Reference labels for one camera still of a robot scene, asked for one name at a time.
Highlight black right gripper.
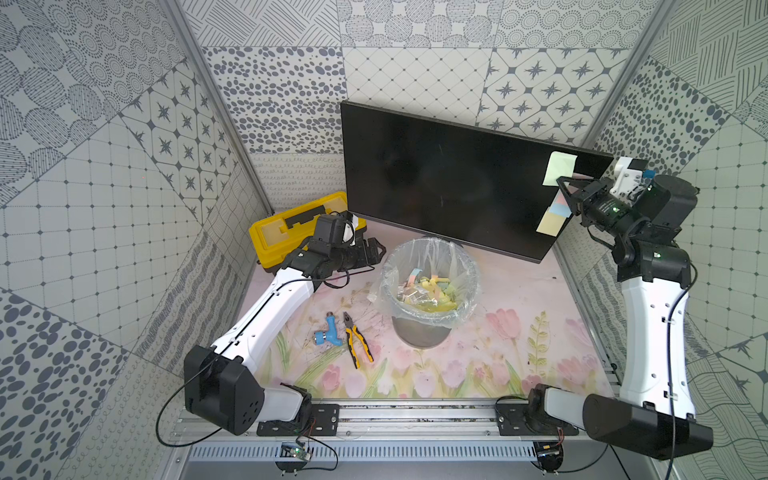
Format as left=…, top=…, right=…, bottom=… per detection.
left=558, top=175, right=644, bottom=241

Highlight green sticky note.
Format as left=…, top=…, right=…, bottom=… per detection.
left=542, top=151, right=577, bottom=186

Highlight yellow sticky note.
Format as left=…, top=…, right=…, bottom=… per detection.
left=536, top=210, right=568, bottom=237

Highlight blue sticky note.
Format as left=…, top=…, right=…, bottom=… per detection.
left=549, top=191, right=572, bottom=218

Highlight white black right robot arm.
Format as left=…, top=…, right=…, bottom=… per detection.
left=527, top=175, right=714, bottom=461

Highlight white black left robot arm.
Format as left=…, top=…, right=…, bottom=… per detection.
left=183, top=238, right=386, bottom=435

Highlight black flat monitor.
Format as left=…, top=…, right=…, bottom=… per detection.
left=340, top=101, right=613, bottom=263

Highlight yellow black pliers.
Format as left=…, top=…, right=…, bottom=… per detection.
left=343, top=312, right=375, bottom=370

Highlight yellow black plastic toolbox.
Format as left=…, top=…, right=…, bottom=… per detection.
left=249, top=192, right=353, bottom=288

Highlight blue plastic pipe fitting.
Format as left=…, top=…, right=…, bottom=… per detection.
left=314, top=312, right=343, bottom=346

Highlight clear plastic bin liner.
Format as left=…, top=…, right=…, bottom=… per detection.
left=368, top=237, right=481, bottom=329

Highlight grey trash bin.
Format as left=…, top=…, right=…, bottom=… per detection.
left=392, top=317, right=451, bottom=349

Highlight floral pink table mat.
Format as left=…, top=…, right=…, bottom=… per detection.
left=257, top=248, right=613, bottom=399

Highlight small green circuit board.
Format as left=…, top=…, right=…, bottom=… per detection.
left=279, top=442, right=313, bottom=463

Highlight small black connector module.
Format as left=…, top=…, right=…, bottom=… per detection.
left=532, top=442, right=564, bottom=473

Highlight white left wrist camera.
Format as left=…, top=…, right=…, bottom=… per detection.
left=341, top=211, right=367, bottom=245

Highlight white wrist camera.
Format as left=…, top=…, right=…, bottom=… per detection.
left=610, top=156, right=656, bottom=205
left=341, top=211, right=367, bottom=245

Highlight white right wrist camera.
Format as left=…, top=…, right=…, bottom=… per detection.
left=610, top=156, right=656, bottom=205

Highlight aluminium mounting rail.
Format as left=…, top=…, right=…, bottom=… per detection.
left=171, top=399, right=587, bottom=471

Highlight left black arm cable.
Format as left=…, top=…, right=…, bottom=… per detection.
left=155, top=263, right=385, bottom=449

